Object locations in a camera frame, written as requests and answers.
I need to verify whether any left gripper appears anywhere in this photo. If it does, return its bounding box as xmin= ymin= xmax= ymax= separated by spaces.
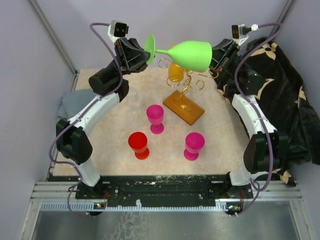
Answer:
xmin=106 ymin=36 xmax=155 ymax=81

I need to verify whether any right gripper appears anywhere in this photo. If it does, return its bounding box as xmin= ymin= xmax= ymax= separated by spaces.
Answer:
xmin=192 ymin=39 xmax=250 ymax=80

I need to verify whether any green plastic wine glass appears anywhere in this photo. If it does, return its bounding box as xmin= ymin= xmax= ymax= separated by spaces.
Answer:
xmin=144 ymin=35 xmax=213 ymax=73

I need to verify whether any orange plastic wine glass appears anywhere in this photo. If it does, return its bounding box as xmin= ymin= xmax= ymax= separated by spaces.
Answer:
xmin=168 ymin=60 xmax=184 ymax=84

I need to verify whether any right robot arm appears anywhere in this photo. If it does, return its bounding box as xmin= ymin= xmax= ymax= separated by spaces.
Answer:
xmin=209 ymin=38 xmax=289 ymax=198

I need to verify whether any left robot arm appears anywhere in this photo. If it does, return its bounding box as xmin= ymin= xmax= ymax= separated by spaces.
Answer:
xmin=55 ymin=37 xmax=151 ymax=199

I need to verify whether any clear wine glass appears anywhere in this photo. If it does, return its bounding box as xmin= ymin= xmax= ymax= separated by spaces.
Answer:
xmin=126 ymin=87 xmax=140 ymax=114

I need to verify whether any magenta wine glass rear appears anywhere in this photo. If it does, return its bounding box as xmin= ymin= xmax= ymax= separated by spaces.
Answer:
xmin=146 ymin=104 xmax=165 ymax=135

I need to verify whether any magenta wine glass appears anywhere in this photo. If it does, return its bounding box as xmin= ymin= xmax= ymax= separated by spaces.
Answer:
xmin=183 ymin=132 xmax=205 ymax=161
xmin=146 ymin=104 xmax=165 ymax=135

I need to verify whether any red plastic wine glass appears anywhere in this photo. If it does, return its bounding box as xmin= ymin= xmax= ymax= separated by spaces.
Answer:
xmin=128 ymin=132 xmax=150 ymax=160

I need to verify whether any magenta wine glass front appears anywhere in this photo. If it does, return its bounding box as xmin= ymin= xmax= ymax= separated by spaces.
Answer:
xmin=183 ymin=132 xmax=205 ymax=161

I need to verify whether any grey cloth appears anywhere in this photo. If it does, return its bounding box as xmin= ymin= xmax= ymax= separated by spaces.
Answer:
xmin=56 ymin=89 xmax=96 ymax=119

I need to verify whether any black floral blanket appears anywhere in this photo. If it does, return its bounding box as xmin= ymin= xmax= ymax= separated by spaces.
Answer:
xmin=214 ymin=36 xmax=320 ymax=187

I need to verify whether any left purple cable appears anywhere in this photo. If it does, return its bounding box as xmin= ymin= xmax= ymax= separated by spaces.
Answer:
xmin=47 ymin=22 xmax=123 ymax=218

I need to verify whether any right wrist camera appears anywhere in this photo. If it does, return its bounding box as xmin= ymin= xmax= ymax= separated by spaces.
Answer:
xmin=231 ymin=24 xmax=259 ymax=46

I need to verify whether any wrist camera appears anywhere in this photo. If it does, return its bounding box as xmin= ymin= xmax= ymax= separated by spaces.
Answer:
xmin=108 ymin=20 xmax=129 ymax=38
xmin=231 ymin=24 xmax=259 ymax=46

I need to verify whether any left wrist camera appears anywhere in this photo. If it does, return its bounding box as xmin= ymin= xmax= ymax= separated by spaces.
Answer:
xmin=108 ymin=20 xmax=129 ymax=38

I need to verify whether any gold wire wine glass rack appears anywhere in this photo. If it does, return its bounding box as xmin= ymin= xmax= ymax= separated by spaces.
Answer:
xmin=158 ymin=58 xmax=219 ymax=126

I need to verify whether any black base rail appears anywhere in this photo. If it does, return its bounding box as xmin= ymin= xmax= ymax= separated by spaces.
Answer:
xmin=75 ymin=174 xmax=253 ymax=208

